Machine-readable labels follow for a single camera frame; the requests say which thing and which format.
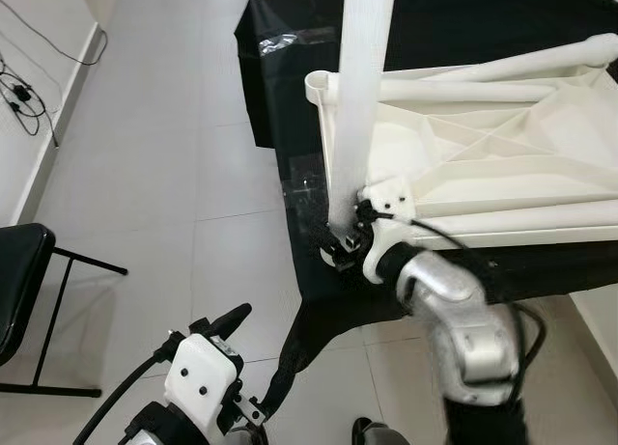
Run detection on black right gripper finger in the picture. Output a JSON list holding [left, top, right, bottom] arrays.
[[320, 236, 355, 270]]

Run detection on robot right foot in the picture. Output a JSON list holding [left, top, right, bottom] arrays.
[[351, 416, 411, 445]]

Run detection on white plastic children table top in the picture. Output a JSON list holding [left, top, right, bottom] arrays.
[[304, 59, 618, 264]]

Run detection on black wall cables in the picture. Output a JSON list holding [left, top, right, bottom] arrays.
[[0, 0, 61, 149]]

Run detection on clear tape patch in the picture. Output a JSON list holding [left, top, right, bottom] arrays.
[[278, 153, 334, 222], [257, 25, 341, 62]]

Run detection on black folding chair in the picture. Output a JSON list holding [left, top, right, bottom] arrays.
[[0, 223, 129, 398]]

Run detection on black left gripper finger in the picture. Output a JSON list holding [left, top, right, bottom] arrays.
[[259, 364, 303, 424], [208, 303, 254, 342]]

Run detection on black tablecloth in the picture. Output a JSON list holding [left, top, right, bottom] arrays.
[[235, 0, 618, 404]]

